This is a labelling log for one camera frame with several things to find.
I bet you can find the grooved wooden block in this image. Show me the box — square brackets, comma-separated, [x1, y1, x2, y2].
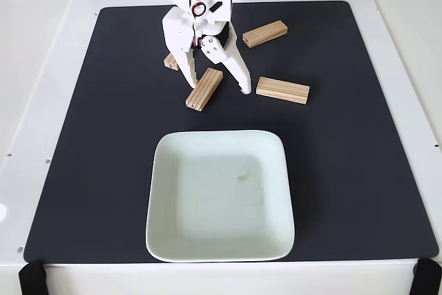
[184, 68, 224, 113]
[163, 52, 179, 72]
[256, 76, 311, 105]
[242, 20, 289, 48]

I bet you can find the pale green square plate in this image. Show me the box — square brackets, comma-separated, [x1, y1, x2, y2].
[144, 130, 296, 263]

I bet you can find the black table mat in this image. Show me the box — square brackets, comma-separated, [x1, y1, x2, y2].
[23, 0, 439, 264]

